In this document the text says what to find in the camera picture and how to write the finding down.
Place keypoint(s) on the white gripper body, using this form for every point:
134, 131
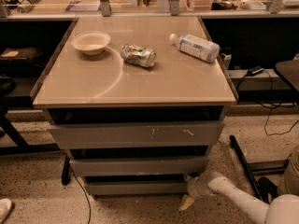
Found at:
193, 187

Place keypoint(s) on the grey bottom drawer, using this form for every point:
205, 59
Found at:
136, 187

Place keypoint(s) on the grey drawer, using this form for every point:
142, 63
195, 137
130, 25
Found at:
140, 166
121, 135
136, 187

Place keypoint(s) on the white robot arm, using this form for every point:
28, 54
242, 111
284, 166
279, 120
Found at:
283, 210

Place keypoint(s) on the grey middle drawer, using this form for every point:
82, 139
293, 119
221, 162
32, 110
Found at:
140, 166

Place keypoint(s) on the grey top drawer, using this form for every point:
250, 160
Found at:
121, 135

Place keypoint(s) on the grey drawer cabinet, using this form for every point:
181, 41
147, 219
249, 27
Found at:
80, 89

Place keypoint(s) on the black floor bar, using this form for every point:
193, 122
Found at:
246, 168

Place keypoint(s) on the black and white sneaker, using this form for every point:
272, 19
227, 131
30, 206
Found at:
268, 190

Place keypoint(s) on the beige trouser leg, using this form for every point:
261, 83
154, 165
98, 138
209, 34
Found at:
289, 182

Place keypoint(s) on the black power adapter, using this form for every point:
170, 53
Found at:
254, 71

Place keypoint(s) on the crushed soda can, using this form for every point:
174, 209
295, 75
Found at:
134, 54

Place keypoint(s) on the clear plastic water bottle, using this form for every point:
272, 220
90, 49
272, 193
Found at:
196, 46

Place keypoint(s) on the white paper bowl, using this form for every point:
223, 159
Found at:
91, 43

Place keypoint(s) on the white shoe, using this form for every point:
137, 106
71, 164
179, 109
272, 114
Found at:
5, 208

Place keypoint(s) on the black bag on shelf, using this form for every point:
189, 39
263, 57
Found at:
22, 62

